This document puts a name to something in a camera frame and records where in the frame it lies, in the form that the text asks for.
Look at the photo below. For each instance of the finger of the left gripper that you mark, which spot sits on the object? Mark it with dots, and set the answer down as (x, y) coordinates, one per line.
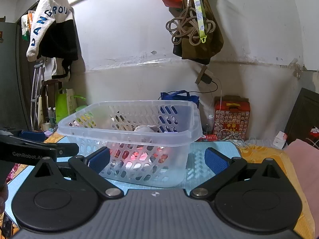
(21, 151)
(28, 135)

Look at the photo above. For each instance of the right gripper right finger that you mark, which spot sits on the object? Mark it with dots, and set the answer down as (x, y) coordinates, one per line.
(227, 170)

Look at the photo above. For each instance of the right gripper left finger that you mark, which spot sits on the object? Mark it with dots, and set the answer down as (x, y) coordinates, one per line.
(89, 168)

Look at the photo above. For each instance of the translucent plastic basket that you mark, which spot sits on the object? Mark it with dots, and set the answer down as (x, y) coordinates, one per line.
(113, 122)

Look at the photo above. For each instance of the grey cabinet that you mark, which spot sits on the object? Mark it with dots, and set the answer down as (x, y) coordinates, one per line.
(13, 114)

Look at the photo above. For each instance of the orange patterned blanket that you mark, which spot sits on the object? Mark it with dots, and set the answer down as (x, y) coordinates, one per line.
(305, 226)

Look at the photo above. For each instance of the green shopping bag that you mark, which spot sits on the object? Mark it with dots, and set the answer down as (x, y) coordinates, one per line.
(66, 103)

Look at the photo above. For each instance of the red patterned gift box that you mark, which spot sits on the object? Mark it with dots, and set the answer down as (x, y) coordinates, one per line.
(232, 114)

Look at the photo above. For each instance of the small white box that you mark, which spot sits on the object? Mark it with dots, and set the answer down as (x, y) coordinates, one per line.
(280, 140)

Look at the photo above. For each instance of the white plush toy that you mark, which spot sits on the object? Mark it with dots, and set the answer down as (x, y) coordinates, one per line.
(146, 128)

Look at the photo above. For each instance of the pink cloth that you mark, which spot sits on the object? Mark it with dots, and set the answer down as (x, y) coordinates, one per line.
(304, 158)

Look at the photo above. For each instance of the blue shopping bag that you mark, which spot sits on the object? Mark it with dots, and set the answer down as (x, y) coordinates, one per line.
(180, 95)

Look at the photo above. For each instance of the dark wooden board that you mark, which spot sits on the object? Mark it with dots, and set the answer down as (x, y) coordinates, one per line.
(303, 121)

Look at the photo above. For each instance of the black hanging garment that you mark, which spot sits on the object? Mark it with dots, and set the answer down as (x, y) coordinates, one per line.
(59, 42)

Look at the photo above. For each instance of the brown hanging bag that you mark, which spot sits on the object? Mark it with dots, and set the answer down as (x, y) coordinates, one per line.
(195, 33)

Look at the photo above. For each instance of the white lettered hanging garment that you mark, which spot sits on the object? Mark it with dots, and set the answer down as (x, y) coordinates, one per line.
(47, 13)

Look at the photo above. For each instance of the black wall charger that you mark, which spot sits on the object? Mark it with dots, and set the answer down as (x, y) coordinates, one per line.
(203, 77)

